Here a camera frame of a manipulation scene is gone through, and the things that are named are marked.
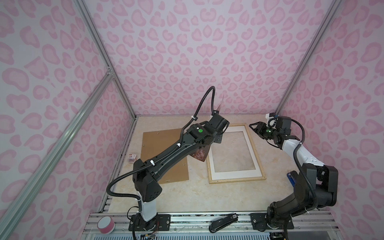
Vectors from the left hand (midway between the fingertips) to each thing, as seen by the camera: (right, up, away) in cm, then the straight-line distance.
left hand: (217, 131), depth 76 cm
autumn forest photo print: (-8, -13, +8) cm, 17 cm away
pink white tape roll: (-51, -43, -9) cm, 67 cm away
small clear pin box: (-51, -18, +18) cm, 57 cm away
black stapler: (+2, -43, -6) cm, 43 cm away
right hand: (+22, +3, +10) cm, 25 cm away
